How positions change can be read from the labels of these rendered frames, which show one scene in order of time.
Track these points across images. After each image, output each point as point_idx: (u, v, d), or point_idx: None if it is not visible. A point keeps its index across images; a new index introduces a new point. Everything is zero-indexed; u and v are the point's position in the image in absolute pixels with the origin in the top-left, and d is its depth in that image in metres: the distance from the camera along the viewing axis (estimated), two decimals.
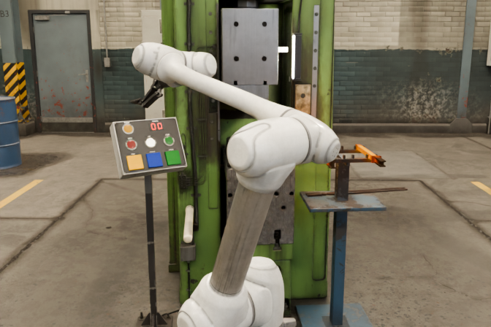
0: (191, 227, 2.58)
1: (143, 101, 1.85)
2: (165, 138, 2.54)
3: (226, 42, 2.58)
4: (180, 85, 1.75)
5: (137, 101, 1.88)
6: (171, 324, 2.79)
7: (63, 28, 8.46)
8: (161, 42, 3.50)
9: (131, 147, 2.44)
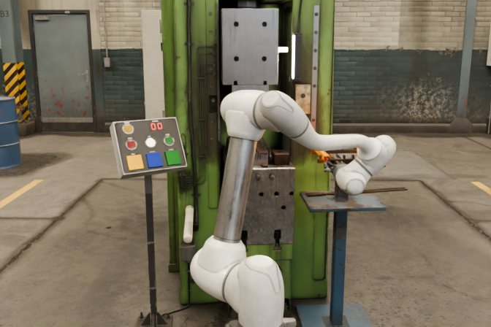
0: (191, 227, 2.58)
1: (327, 162, 2.32)
2: (165, 138, 2.54)
3: (226, 42, 2.58)
4: (335, 178, 2.12)
5: (327, 160, 2.36)
6: (171, 324, 2.79)
7: (63, 28, 8.46)
8: (161, 42, 3.50)
9: (131, 147, 2.44)
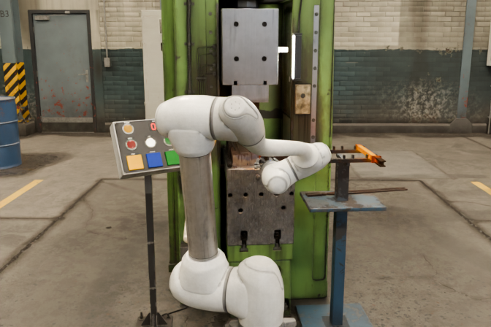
0: None
1: (261, 158, 2.22)
2: (165, 138, 2.54)
3: (226, 42, 2.58)
4: None
5: None
6: (171, 324, 2.79)
7: (63, 28, 8.46)
8: (161, 42, 3.50)
9: (131, 147, 2.44)
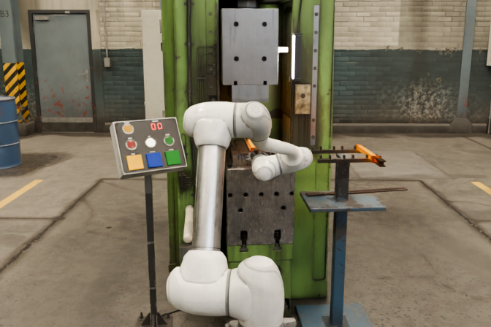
0: (191, 227, 2.58)
1: (251, 152, 2.61)
2: (165, 138, 2.54)
3: (226, 42, 2.58)
4: None
5: (253, 151, 2.65)
6: (171, 324, 2.79)
7: (63, 28, 8.46)
8: (161, 42, 3.50)
9: (131, 147, 2.44)
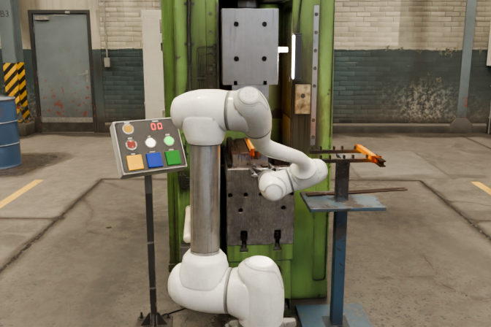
0: None
1: (253, 168, 2.31)
2: (165, 138, 2.54)
3: (226, 42, 2.58)
4: None
5: (253, 166, 2.35)
6: (171, 324, 2.79)
7: (63, 28, 8.46)
8: (161, 42, 3.50)
9: (131, 147, 2.44)
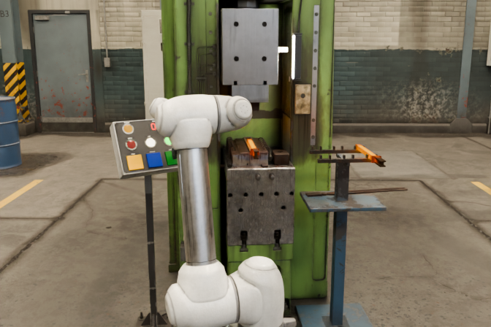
0: None
1: None
2: (165, 138, 2.54)
3: (226, 42, 2.58)
4: None
5: None
6: (171, 324, 2.79)
7: (63, 28, 8.46)
8: (161, 42, 3.50)
9: (131, 147, 2.44)
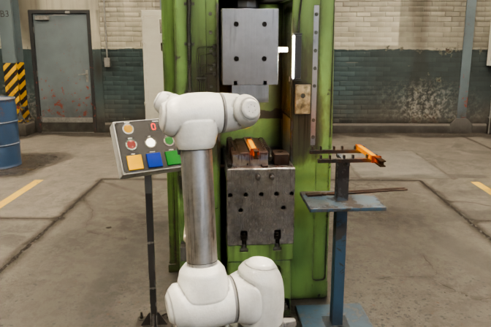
0: None
1: None
2: (165, 138, 2.54)
3: (226, 42, 2.58)
4: None
5: None
6: (171, 324, 2.79)
7: (63, 28, 8.46)
8: (161, 42, 3.50)
9: (131, 147, 2.44)
